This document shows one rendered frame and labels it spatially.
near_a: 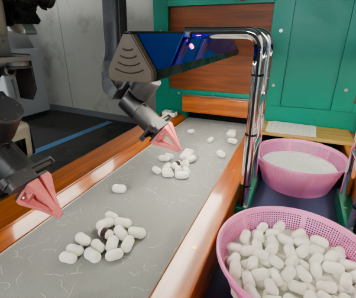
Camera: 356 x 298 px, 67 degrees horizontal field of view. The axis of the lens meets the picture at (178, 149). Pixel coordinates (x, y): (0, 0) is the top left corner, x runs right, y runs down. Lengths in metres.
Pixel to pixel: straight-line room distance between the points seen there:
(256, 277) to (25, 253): 0.41
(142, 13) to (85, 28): 0.90
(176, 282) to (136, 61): 0.34
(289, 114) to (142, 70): 0.84
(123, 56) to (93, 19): 3.44
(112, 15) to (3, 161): 0.45
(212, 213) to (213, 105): 0.66
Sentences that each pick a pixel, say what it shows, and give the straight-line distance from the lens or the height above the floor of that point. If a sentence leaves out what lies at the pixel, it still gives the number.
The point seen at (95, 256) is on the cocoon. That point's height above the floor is 0.76.
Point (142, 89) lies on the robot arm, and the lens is 0.69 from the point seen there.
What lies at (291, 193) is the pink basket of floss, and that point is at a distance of 0.85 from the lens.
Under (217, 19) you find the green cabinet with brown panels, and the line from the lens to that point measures 1.20.
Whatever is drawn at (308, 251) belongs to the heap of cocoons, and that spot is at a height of 0.74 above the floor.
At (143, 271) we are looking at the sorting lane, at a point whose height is 0.74.
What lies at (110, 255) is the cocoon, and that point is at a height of 0.76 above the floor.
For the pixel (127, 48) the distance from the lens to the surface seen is 0.43.
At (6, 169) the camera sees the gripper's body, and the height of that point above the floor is 0.90.
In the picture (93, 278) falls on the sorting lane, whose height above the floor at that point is 0.74.
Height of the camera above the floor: 1.11
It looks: 23 degrees down
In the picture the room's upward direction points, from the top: straight up
